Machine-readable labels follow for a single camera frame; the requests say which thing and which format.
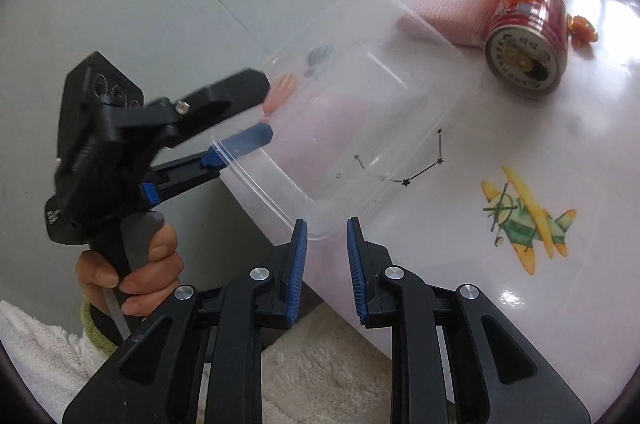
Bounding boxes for red drink can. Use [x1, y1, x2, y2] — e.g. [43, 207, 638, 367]
[484, 0, 571, 99]

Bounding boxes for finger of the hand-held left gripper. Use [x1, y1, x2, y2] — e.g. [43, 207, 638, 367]
[107, 70, 272, 150]
[141, 124, 274, 207]

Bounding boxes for small orange toy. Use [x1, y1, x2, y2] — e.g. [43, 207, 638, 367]
[567, 15, 600, 50]

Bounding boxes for person's left forearm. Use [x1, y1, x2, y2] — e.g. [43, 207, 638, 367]
[0, 299, 121, 424]

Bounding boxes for person's left hand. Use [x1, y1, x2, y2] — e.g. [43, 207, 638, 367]
[76, 223, 185, 319]

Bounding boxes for pink mesh sponge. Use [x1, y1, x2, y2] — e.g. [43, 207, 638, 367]
[395, 0, 506, 50]

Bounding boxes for clear plastic container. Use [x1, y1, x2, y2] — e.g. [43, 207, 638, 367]
[210, 0, 481, 241]

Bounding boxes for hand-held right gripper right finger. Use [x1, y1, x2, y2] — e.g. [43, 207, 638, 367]
[346, 216, 593, 424]

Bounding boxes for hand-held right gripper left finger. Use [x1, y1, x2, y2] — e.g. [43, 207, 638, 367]
[62, 218, 308, 424]

